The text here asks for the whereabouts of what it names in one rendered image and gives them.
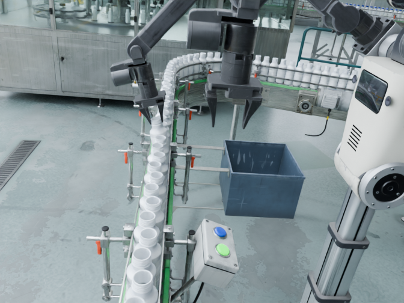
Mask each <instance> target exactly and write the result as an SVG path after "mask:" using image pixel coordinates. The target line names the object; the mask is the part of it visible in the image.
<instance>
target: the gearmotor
mask: <svg viewBox="0 0 404 303"><path fill-rule="evenodd" d="M351 99H352V93H350V92H345V91H339V90H334V89H330V88H322V87H321V88H318V90H317V92H315V91H311V90H304V89H301V90H299V93H298V99H297V102H296V107H295V108H296V109H295V113H300V114H306V115H313V111H314V106H317V107H321V108H328V111H329V112H328V116H327V118H326V124H325V128H324V130H323V132H322V133H321V134H323V133H324V131H325V129H326V125H327V122H328V119H329V113H330V112H331V110H332V109H334V110H339V111H345V112H346V111H348V110H349V106H350V101H351ZM321 134H319V135H308V134H305V135H307V136H320V135H321Z"/></svg>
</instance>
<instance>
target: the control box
mask: <svg viewBox="0 0 404 303"><path fill-rule="evenodd" d="M216 227H222V228H223V229H224V230H225V231H226V233H227V234H226V236H225V237H221V236H219V235H217V234H216V233H215V228H216ZM195 240H196V241H197V243H196V245H195V250H194V276H193V277H192V278H191V279H190V280H189V281H187V282H186V283H185V284H184V285H183V286H182V287H181V288H179V290H178V291H176V292H175V293H174V294H173V295H172V296H171V287H170V292H169V298H168V303H172V302H173V301H174V300H175V299H176V298H178V297H179V296H180V295H181V294H182V293H183V292H184V291H185V290H186V289H188V288H189V287H190V286H191V285H192V284H194V283H195V282H196V281H197V280H198V281H201V286H200V289H199V291H198V293H197V295H196V297H195V299H194V301H193V303H196V302H197V300H198V298H199V296H200V293H201V291H202V289H203V286H204V283H207V284H211V285H214V286H218V287H221V288H223V289H225V288H226V287H227V286H228V284H229V282H230V281H231V280H232V278H233V277H234V275H235V274H236V272H237V271H238V270H239V266H238V262H237V256H236V250H235V246H234V240H233V233H232V229H231V228H230V227H227V226H224V225H221V224H218V223H216V222H213V221H209V220H207V219H203V222H202V223H201V225H200V226H199V228H198V230H197V232H196V233H195ZM219 244H224V245H226V246H227V247H228V248H229V254H228V255H226V256H225V255H223V254H221V253H220V252H219V251H218V250H217V248H216V247H217V246H218V245H219Z"/></svg>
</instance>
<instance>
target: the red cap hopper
mask: <svg viewBox="0 0 404 303"><path fill-rule="evenodd" d="M375 1H376V0H371V3H370V6H372V7H374V4H375ZM369 2H370V0H366V3H365V6H364V8H366V5H367V6H369ZM369 8H370V7H369ZM372 9H373V8H372ZM317 27H321V28H322V27H323V21H321V22H319V23H318V26H317ZM321 32H322V31H318V30H317V31H316V36H315V39H314V44H313V48H312V51H311V57H310V58H313V59H317V58H319V57H328V58H336V59H337V58H338V57H336V56H332V55H324V54H325V53H326V52H328V51H329V49H327V50H325V51H323V52H322V53H321V54H317V52H318V51H320V50H321V49H323V48H324V47H325V46H327V45H328V44H325V45H323V46H322V47H320V48H319V49H318V50H317V47H318V44H319V39H320V35H321ZM343 51H344V54H345V56H346V57H347V58H344V57H340V59H341V60H349V62H348V63H345V64H353V65H356V64H357V61H358V57H359V53H357V52H356V54H355V58H354V60H353V57H354V53H355V49H353V48H352V52H351V54H350V56H349V54H348V53H347V52H346V50H345V48H344V47H343ZM347 69H349V73H350V74H349V76H350V75H351V74H352V71H353V70H355V68H354V67H352V68H351V70H350V67H347Z"/></svg>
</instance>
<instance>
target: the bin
mask: <svg viewBox="0 0 404 303"><path fill-rule="evenodd" d="M187 146H191V147H192V148H202V149H212V150H222V159H221V167H220V168H212V167H193V168H191V166H190V169H189V170H200V171H219V182H220V184H211V183H190V182H188V184H196V185H218V186H220V187H221V194H222V201H223V205H224V208H223V209H221V208H208V207H185V206H173V213H174V212H175V211H176V209H177V208H188V209H212V210H224V212H225V215H226V216H250V217H264V218H288V219H293V218H294V215H295V212H296V208H297V205H298V201H299V197H300V194H301V190H302V185H303V183H304V180H305V175H304V173H303V172H302V170H301V168H300V167H299V165H298V163H297V161H296V159H295V158H294V156H293V155H292V152H291V151H290V149H289V148H288V146H287V144H282V143H272V142H255V141H238V140H228V139H224V146H223V147H214V146H204V145H186V144H177V147H184V148H187Z"/></svg>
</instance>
